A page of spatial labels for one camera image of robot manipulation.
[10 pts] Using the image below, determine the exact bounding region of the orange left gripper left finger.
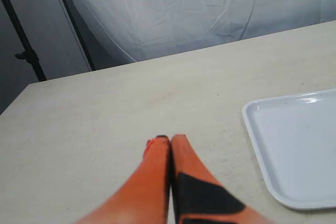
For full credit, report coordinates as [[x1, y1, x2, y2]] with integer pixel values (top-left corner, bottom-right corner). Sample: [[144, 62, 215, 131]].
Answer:
[[77, 135, 170, 223]]

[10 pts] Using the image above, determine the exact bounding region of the white backdrop cloth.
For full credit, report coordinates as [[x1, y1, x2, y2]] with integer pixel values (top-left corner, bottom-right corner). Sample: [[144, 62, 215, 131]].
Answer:
[[72, 0, 335, 63]]

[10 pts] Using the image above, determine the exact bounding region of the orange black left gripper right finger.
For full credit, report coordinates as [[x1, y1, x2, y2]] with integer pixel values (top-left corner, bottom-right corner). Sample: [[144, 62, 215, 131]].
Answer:
[[171, 134, 263, 223]]

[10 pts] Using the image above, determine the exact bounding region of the white plastic tray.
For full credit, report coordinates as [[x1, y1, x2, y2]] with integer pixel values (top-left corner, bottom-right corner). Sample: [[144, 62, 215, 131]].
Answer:
[[242, 89, 335, 210]]

